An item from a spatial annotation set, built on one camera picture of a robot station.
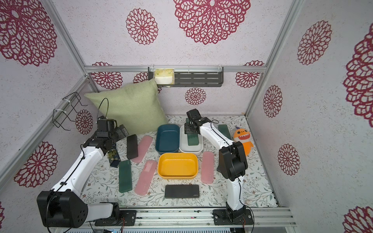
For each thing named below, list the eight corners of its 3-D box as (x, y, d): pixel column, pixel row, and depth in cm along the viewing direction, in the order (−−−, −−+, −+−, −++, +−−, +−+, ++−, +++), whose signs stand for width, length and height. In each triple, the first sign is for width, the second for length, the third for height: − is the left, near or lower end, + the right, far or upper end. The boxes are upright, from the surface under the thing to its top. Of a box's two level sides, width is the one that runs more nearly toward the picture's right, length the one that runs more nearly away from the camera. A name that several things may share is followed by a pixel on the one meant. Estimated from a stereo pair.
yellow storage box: (157, 179, 89) (155, 175, 84) (160, 157, 98) (158, 152, 93) (198, 179, 89) (199, 175, 84) (197, 157, 98) (197, 152, 94)
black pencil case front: (164, 198, 82) (164, 197, 80) (165, 186, 86) (165, 184, 84) (199, 198, 82) (199, 197, 80) (198, 186, 86) (199, 184, 84)
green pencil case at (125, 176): (119, 194, 83) (118, 193, 82) (119, 163, 96) (118, 161, 94) (132, 190, 85) (131, 189, 83) (131, 160, 97) (130, 158, 95)
